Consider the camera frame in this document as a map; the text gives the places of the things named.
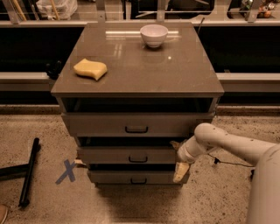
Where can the grey drawer cabinet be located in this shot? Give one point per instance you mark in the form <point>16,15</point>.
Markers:
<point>176,77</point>

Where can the white bowl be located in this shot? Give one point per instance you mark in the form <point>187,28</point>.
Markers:
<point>153,35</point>

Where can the shoe tip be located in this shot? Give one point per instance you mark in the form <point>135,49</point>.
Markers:
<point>3,213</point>

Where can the black clamp on rail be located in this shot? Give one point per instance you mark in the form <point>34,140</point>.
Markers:
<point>53,70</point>

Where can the black stand leg left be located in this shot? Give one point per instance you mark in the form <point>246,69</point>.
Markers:
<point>25,171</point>

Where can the white plastic bag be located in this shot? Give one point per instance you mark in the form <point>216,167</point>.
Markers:
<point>57,9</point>

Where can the yellow sponge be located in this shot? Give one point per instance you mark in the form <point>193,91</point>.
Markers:
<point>89,68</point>

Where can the grey drawer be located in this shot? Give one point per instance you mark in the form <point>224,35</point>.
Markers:
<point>132,177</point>
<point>134,124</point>
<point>127,155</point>

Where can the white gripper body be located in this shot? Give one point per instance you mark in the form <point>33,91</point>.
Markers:
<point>183,154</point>

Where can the blue tape cross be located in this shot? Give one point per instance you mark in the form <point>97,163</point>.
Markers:
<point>69,172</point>

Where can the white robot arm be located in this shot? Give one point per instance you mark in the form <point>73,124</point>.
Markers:
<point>264,198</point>

